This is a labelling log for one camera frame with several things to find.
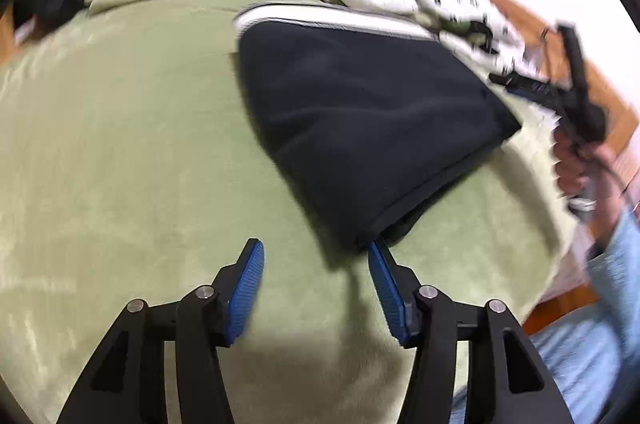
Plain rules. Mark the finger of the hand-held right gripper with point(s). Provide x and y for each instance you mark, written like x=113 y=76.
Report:
x=576 y=59
x=530 y=88

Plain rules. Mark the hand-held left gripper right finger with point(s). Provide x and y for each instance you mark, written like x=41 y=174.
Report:
x=390 y=294

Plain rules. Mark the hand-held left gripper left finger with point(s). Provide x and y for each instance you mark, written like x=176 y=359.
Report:
x=245 y=294

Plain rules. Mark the black pants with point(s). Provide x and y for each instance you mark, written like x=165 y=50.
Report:
x=360 y=114

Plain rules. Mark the person's right hand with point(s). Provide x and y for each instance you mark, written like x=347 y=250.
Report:
x=570 y=166

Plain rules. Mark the green fleece blanket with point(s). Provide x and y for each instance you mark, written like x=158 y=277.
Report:
x=125 y=154

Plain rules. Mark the person's left leg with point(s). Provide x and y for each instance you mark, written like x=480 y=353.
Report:
x=575 y=354

